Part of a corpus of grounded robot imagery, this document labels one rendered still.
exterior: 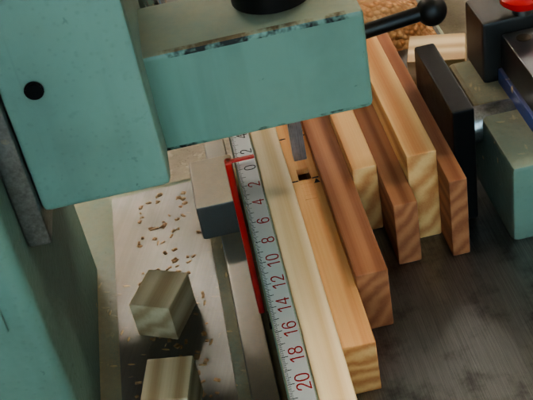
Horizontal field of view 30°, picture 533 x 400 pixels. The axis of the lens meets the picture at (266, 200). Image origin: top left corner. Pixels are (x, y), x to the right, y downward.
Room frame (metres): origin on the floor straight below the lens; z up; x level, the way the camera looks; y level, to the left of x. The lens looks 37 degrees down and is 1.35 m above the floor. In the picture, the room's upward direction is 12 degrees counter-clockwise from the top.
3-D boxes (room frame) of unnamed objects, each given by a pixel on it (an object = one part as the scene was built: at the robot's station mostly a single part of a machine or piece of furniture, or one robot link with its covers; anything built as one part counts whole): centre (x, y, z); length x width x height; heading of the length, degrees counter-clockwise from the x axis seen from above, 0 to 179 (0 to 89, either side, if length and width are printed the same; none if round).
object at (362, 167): (0.61, -0.07, 0.93); 0.16 x 0.02 x 0.06; 2
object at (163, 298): (0.59, 0.10, 0.82); 0.04 x 0.03 x 0.03; 155
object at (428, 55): (0.56, -0.16, 0.95); 0.09 x 0.07 x 0.09; 2
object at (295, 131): (0.57, -0.03, 0.97); 0.01 x 0.01 x 0.05; 2
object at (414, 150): (0.59, -0.10, 0.94); 0.16 x 0.02 x 0.07; 2
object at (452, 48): (0.70, -0.16, 0.92); 0.05 x 0.04 x 0.04; 74
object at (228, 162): (0.56, 0.01, 0.89); 0.02 x 0.01 x 0.14; 92
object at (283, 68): (0.57, -0.01, 1.03); 0.14 x 0.07 x 0.09; 92
